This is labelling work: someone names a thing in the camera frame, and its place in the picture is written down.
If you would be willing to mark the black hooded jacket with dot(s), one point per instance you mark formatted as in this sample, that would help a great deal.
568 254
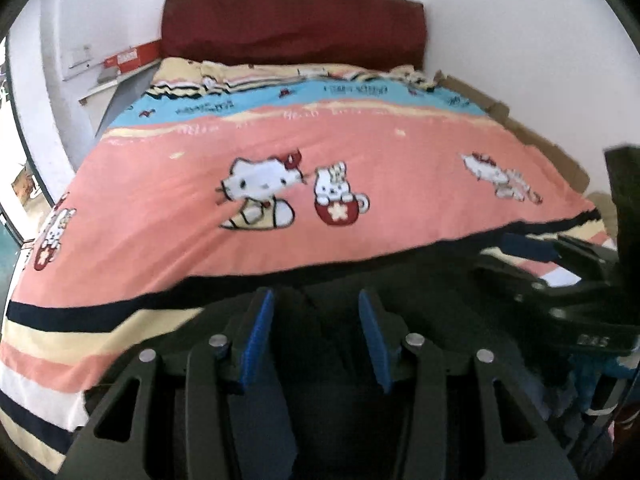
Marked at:
330 310

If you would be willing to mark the dark red headboard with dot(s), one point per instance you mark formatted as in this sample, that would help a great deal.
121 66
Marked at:
295 25

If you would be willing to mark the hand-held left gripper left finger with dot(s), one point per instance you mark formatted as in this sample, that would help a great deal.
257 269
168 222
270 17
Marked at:
257 342

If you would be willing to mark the red box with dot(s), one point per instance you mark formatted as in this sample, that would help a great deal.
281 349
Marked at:
135 57

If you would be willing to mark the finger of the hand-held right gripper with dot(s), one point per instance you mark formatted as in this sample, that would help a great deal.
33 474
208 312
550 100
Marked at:
505 276
530 247

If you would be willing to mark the brown box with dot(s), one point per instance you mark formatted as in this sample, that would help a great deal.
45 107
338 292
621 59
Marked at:
26 180

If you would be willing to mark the white wall switch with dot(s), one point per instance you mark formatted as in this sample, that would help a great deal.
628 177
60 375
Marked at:
80 57

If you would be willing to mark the green door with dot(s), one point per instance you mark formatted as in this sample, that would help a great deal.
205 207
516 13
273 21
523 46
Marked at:
7 240

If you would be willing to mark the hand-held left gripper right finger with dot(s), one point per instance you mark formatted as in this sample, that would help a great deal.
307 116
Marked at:
375 345

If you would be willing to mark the cartoon cat printed blanket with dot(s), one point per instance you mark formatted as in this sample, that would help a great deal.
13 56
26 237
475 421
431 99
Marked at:
375 160

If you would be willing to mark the grey item on shelf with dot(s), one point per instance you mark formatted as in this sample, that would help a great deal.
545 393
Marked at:
107 77

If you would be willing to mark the white wall shelf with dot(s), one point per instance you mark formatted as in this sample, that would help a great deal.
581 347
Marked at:
115 87

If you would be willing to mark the white and blue cloth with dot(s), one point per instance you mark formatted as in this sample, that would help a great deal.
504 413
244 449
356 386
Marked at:
585 380

